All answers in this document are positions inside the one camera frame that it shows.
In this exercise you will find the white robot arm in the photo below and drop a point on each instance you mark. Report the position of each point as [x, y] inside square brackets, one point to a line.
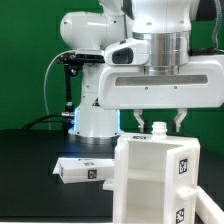
[164, 24]

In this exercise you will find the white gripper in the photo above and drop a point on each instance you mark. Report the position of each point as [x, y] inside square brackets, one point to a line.
[127, 83]

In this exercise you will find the white cabinet block part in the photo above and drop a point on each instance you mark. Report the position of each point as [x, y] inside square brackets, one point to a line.
[86, 175]

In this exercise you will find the white cabinet box body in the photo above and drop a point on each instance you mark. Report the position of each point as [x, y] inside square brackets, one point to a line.
[138, 184]

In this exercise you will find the white bar at right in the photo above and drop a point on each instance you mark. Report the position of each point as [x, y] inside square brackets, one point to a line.
[208, 211]

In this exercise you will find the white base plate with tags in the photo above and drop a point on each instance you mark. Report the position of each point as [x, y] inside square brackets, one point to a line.
[81, 163]

